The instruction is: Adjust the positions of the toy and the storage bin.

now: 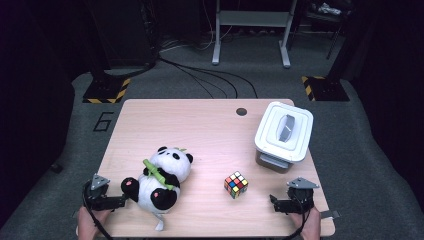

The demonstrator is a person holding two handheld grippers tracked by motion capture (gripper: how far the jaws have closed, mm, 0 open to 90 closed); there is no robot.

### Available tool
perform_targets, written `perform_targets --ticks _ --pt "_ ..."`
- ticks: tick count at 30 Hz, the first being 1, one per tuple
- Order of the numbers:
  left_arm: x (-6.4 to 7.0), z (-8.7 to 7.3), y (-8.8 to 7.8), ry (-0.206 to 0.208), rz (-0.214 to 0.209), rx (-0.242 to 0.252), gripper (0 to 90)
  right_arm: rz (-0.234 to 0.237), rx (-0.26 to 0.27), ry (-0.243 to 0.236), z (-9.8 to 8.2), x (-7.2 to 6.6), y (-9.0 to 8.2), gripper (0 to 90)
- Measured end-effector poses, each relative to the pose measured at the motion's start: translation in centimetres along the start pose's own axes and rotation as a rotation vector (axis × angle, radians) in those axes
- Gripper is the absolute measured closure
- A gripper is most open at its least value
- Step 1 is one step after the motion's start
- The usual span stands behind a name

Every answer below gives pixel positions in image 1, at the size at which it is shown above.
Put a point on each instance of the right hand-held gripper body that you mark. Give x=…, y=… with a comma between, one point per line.
x=301, y=200

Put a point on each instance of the person's left hand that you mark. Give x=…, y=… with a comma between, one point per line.
x=86, y=225

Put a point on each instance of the small black floor object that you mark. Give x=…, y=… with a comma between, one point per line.
x=56, y=168

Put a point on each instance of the grey tape strip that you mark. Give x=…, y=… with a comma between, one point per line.
x=76, y=214
x=330, y=214

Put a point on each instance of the black cabinet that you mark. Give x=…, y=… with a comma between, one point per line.
x=126, y=33

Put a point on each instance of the colourful puzzle cube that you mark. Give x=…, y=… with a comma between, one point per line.
x=236, y=185

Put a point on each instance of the white cloth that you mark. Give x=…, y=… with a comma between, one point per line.
x=328, y=9

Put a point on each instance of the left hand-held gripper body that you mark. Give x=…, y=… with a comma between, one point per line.
x=95, y=200

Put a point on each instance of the black striped stand base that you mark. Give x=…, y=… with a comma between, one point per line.
x=105, y=90
x=325, y=89

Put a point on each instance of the person's right hand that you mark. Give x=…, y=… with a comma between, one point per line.
x=312, y=226

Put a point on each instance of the dark metal rack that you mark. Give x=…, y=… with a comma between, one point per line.
x=320, y=20

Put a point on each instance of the panda plush toy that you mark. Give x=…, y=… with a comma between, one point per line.
x=166, y=163

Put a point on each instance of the white metal stand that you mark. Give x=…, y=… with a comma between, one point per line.
x=253, y=18

